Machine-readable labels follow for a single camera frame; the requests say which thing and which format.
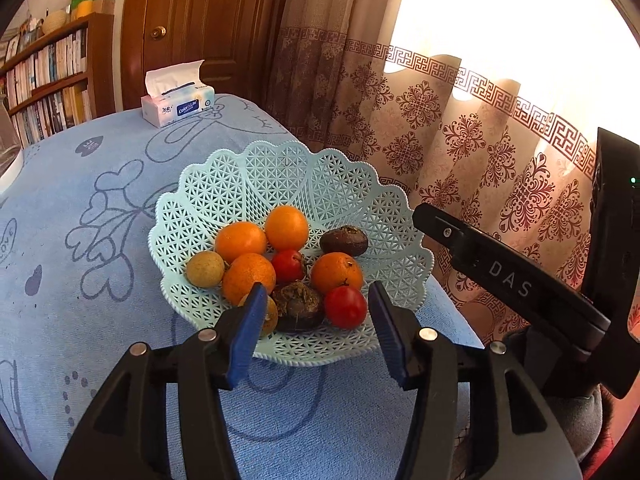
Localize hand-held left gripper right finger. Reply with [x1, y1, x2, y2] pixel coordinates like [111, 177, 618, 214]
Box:
[368, 281, 583, 480]

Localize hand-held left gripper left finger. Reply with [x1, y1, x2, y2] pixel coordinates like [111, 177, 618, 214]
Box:
[54, 283, 268, 480]

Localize brown longan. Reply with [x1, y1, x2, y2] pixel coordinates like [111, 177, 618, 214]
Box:
[238, 293, 279, 338]
[186, 252, 226, 289]

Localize large red tomato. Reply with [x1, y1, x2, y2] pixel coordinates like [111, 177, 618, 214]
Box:
[324, 285, 368, 330]

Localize large dark water chestnut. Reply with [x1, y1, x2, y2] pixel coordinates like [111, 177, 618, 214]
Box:
[270, 281, 326, 333]

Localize dimpled dark orange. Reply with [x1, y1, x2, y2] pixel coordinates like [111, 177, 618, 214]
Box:
[310, 252, 364, 296]
[222, 253, 277, 307]

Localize small red tomato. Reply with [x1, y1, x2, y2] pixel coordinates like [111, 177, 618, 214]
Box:
[271, 249, 307, 285]

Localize smooth light orange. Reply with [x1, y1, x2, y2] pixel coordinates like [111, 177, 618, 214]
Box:
[264, 205, 310, 252]
[215, 221, 268, 263]

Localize small dark water chestnut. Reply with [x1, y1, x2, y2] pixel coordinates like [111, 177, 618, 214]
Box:
[319, 226, 369, 257]

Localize light blue lattice plastic basket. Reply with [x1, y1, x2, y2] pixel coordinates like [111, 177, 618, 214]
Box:
[148, 140, 435, 367]

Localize person's right forearm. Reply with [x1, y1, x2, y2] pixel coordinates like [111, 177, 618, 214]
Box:
[542, 385, 631, 478]

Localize blue printed table cloth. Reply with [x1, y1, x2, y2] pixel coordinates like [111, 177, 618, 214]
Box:
[0, 94, 486, 480]

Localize beige patterned curtain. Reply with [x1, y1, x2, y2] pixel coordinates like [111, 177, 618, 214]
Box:
[260, 0, 640, 361]

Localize white tissue pack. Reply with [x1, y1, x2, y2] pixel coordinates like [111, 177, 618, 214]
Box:
[141, 59, 216, 128]

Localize glass kettle with white base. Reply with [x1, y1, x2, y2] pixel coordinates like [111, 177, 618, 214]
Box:
[0, 95, 25, 196]

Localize wooden bookshelf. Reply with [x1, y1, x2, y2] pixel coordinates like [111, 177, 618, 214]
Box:
[0, 12, 117, 150]

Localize brown wooden door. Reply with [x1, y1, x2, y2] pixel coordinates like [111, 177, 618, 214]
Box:
[120, 0, 296, 111]

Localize rows of books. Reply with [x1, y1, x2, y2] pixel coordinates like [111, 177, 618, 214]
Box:
[0, 30, 93, 148]

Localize woven bowl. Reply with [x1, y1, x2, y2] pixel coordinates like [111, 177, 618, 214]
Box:
[41, 9, 70, 36]

